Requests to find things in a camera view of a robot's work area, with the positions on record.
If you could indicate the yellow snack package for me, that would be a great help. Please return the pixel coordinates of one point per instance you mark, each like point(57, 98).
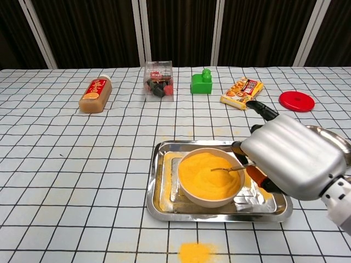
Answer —
point(238, 91)

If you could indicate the orange powder pile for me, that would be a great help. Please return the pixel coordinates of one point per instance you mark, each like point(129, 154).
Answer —
point(194, 253)

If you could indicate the green toy building block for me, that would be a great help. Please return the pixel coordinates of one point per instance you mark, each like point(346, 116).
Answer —
point(201, 86)

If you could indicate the white bowl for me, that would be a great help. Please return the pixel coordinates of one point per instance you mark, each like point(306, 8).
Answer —
point(208, 203)

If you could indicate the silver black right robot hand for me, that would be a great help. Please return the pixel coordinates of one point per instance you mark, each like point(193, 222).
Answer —
point(296, 156)

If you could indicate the round steel plate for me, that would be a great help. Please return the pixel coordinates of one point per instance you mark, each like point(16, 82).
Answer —
point(329, 134)

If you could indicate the metal spoon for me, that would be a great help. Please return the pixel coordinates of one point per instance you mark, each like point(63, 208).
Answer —
point(238, 167)

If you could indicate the white black checkered tablecloth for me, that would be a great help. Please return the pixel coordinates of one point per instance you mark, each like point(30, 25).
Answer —
point(82, 164)

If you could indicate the clear plastic capsule box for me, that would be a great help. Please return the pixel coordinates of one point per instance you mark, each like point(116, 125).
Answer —
point(159, 82)

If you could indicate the brown juice bottle red label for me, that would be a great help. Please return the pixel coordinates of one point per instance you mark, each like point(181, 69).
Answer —
point(94, 96)

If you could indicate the red round plastic disc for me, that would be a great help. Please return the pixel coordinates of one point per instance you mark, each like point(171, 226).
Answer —
point(296, 101)

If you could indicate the rectangular steel tray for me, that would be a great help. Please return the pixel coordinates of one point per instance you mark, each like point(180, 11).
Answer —
point(164, 211)

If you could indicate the white screen frame post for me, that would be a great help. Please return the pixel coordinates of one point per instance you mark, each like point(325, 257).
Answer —
point(218, 33)
point(141, 33)
point(308, 35)
point(38, 35)

